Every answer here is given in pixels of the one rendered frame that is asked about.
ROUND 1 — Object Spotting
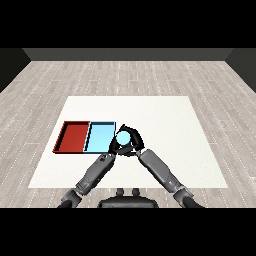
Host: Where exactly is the small blue can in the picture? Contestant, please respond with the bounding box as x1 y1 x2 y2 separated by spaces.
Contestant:
115 129 133 148

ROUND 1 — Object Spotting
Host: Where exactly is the light blue shallow open box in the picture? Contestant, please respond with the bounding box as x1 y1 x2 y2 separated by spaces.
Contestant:
82 120 117 154

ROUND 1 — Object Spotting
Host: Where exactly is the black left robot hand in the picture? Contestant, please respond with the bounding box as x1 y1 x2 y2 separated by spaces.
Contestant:
107 123 127 156

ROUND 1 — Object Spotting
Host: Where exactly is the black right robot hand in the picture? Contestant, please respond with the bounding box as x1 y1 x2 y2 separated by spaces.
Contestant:
117 126 146 158

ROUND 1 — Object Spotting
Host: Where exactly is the dark grey robot body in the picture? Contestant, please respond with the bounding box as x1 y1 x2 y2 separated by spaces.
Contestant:
99 187 159 209

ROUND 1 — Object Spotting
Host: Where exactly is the red shallow open box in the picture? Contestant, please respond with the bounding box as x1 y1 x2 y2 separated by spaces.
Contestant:
52 120 92 155

